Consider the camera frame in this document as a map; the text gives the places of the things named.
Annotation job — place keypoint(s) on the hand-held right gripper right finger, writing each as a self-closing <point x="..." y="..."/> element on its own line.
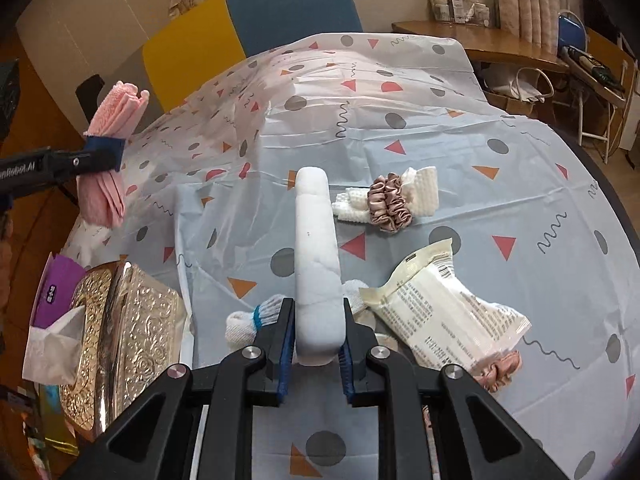
<point x="346" y="365"/>

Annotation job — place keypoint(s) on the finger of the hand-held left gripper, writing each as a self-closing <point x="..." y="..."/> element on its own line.
<point x="102" y="156"/>

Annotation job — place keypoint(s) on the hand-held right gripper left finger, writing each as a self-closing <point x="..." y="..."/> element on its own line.
<point x="285" y="360"/>

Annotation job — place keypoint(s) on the pink towel with blue band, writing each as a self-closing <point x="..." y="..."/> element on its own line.
<point x="115" y="110"/>

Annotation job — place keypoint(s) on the white sock with blue band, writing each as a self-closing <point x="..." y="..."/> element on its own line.
<point x="245" y="325"/>

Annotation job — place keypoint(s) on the white wipes pack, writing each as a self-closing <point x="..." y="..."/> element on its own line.
<point x="440" y="310"/>

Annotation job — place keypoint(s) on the pink satin scrunchie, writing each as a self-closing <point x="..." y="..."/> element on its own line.
<point x="497" y="372"/>
<point x="390" y="202"/>

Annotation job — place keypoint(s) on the white waffle cloth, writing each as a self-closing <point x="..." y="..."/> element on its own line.
<point x="425" y="187"/>

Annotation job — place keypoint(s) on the purple carton box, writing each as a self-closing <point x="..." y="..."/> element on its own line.
<point x="57" y="285"/>

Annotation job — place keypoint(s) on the golden embossed tissue box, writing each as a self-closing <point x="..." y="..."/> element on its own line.
<point x="130" y="340"/>

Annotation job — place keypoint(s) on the white tissue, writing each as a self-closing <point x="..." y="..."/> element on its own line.
<point x="50" y="345"/>

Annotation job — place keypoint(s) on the grey yellow blue headboard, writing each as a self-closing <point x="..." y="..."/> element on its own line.
<point x="280" y="10"/>

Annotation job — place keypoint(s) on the cardboard box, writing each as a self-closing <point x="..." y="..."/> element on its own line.
<point x="515" y="104"/>

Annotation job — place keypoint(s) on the white tote bag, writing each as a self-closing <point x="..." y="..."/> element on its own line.
<point x="520" y="82"/>

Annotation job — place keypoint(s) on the wooden desk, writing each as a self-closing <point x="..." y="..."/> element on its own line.
<point x="490" y="45"/>

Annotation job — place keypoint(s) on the clear desk organizer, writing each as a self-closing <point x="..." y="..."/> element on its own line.
<point x="460" y="7"/>

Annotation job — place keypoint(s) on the wooden folding stand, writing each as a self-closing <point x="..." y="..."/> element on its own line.
<point x="600" y="75"/>

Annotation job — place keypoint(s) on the blue folding chair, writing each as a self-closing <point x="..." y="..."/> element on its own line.
<point x="570" y="35"/>

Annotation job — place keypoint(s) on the beige striped curtain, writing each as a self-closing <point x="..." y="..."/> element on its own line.
<point x="535" y="0"/>

